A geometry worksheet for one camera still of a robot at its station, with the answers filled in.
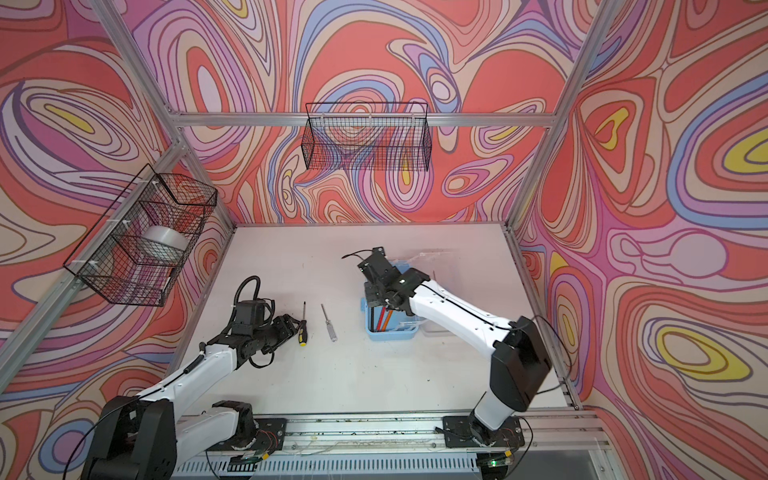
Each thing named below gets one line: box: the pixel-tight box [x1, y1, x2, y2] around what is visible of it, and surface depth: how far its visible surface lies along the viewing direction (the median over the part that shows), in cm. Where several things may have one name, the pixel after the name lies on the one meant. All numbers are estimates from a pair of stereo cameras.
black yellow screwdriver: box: [298, 301, 308, 347], surface depth 90 cm
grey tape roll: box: [142, 225, 189, 264], surface depth 74 cm
